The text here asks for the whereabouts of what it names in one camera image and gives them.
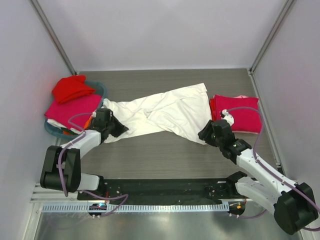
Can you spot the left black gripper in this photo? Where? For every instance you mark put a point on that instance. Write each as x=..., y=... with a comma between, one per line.
x=121, y=128

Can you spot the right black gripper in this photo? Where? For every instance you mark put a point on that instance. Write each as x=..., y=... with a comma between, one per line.
x=210, y=135

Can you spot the white printed t shirt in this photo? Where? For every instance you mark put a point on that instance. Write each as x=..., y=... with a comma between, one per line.
x=183, y=111

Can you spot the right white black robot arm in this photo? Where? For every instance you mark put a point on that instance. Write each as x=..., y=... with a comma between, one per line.
x=292, y=205

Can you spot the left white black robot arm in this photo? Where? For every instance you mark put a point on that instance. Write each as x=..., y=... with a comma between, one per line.
x=61, y=169

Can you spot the folded red t shirt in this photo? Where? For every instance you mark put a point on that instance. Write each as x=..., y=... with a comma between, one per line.
x=212, y=105

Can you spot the teal plastic basket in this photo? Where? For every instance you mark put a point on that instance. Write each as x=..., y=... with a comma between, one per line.
x=100, y=89

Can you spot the folded magenta t shirt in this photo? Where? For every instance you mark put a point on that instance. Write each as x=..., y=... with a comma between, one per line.
x=224, y=102

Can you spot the magenta t shirt in basket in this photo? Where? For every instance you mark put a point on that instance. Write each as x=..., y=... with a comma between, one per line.
x=73, y=114

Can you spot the orange t shirt in basket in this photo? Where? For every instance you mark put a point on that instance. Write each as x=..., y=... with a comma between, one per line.
x=73, y=132

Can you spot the red crumpled t shirt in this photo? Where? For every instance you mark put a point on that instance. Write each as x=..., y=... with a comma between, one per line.
x=70, y=88

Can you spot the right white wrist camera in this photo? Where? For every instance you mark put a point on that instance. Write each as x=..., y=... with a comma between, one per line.
x=225, y=115

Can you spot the slotted cable duct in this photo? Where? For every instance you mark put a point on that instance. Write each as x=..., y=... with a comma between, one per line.
x=98, y=207

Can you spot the aluminium rail front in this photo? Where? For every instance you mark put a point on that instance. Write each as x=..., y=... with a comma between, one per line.
x=37, y=192

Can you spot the left aluminium frame post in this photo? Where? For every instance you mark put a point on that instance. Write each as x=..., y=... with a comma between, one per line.
x=52, y=35

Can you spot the aluminium frame post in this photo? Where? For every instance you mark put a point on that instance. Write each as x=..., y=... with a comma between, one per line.
x=52, y=35
x=279, y=21

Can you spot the right aluminium frame post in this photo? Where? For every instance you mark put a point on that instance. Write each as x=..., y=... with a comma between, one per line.
x=279, y=21

